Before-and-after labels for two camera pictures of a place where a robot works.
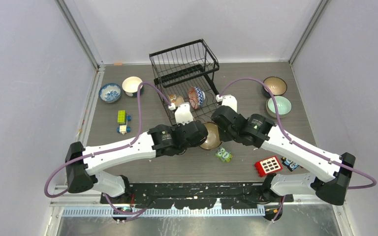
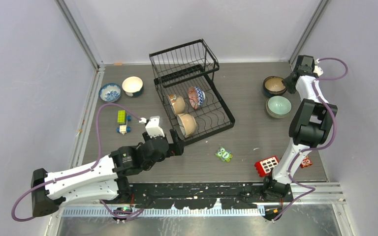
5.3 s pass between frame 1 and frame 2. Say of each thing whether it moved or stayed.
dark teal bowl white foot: stayed
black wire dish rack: stayed
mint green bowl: stayed
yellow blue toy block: stayed
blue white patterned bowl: stayed
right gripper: moved
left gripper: moved
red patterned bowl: stayed
